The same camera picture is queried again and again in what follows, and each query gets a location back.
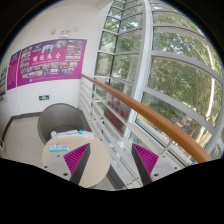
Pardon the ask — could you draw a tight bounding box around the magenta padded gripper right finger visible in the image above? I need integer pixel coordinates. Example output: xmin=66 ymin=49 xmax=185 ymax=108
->
xmin=131 ymin=143 xmax=183 ymax=187

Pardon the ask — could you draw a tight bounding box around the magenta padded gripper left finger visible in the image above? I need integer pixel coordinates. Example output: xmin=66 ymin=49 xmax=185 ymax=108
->
xmin=43 ymin=142 xmax=92 ymax=186

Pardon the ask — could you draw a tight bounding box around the round beige table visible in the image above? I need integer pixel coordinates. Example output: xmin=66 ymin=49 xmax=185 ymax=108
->
xmin=42 ymin=134 xmax=111 ymax=188

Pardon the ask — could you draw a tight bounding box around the white and blue card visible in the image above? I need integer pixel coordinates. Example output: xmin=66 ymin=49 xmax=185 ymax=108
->
xmin=48 ymin=144 xmax=69 ymax=152

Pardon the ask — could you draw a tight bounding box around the white power strip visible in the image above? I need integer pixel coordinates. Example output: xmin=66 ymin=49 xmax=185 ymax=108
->
xmin=51 ymin=130 xmax=78 ymax=139

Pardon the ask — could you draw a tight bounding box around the white metal railing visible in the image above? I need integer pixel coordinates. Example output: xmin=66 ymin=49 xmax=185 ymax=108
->
xmin=80 ymin=76 xmax=184 ymax=189

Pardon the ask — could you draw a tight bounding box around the grey tub armchair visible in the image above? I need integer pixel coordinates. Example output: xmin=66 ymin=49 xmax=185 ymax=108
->
xmin=37 ymin=103 xmax=90 ymax=144

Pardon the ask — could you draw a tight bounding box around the wooden handrail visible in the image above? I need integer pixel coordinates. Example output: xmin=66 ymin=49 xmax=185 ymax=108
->
xmin=82 ymin=75 xmax=212 ymax=163

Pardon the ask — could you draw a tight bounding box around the red and grey sign board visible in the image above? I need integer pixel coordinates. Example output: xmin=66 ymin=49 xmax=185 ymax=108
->
xmin=104 ymin=94 xmax=131 ymax=135

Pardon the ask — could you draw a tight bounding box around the green exit sign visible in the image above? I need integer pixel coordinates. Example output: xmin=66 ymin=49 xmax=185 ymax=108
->
xmin=39 ymin=95 xmax=50 ymax=101

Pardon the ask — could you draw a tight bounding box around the white framed glass window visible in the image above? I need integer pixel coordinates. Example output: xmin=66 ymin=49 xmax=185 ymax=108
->
xmin=95 ymin=0 xmax=224 ymax=159

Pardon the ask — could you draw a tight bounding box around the white ceiling emergency light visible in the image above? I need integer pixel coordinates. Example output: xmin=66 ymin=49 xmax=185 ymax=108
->
xmin=59 ymin=30 xmax=70 ymax=38

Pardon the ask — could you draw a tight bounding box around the large magenta wall poster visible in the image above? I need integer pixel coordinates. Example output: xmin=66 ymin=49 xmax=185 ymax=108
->
xmin=17 ymin=39 xmax=87 ymax=86

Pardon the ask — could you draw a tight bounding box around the narrow magenta wall poster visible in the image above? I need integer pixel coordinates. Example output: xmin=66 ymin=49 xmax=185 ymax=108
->
xmin=7 ymin=51 xmax=20 ymax=90

